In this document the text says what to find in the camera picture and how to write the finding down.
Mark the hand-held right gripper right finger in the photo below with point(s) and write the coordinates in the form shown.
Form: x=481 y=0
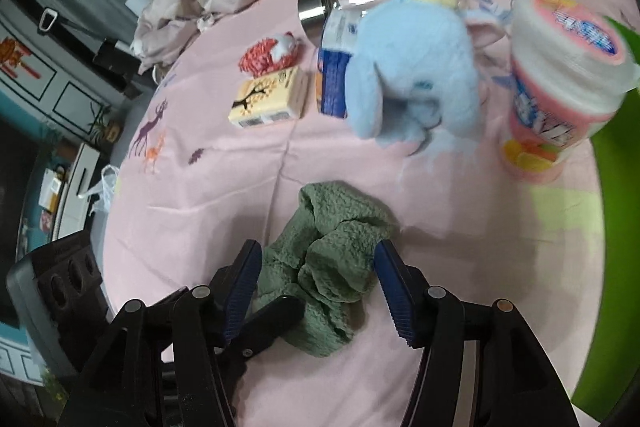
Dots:
x=395 y=292

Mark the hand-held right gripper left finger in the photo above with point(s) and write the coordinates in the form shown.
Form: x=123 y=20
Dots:
x=242 y=287

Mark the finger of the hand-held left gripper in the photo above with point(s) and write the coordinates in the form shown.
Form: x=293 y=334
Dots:
x=275 y=319

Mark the grey-green fleece towel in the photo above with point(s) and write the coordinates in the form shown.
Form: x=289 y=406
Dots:
x=335 y=252

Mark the blue snack box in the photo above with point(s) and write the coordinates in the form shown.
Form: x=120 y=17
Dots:
x=332 y=82

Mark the green plastic container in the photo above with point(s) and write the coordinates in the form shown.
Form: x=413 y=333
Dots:
x=615 y=257

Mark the white low table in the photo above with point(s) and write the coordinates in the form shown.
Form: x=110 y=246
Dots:
x=75 y=187

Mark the white plastic bag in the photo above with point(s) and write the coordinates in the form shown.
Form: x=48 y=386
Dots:
x=102 y=187

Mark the dark screen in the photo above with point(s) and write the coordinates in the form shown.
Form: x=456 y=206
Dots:
x=15 y=187

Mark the small potted plant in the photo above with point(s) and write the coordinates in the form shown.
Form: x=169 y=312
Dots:
x=105 y=127

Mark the yellow tissue pack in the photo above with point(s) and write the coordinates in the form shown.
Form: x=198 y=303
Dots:
x=270 y=99

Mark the grey panelled cabinet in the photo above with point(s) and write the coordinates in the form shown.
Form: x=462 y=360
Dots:
x=60 y=82

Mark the blue elephant plush toy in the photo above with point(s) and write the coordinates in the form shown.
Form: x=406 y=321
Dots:
x=415 y=67

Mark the black bag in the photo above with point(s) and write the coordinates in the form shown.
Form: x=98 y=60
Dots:
x=117 y=67

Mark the red paper decoration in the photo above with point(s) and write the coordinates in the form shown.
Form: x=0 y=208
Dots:
x=17 y=59

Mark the pink gum canister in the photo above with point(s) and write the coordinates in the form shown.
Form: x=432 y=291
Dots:
x=555 y=107

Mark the glass bottle with steel lid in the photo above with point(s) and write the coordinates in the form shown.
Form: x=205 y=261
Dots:
x=315 y=14

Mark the crumpled beige cloth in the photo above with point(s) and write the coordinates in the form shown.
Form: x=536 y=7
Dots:
x=200 y=2

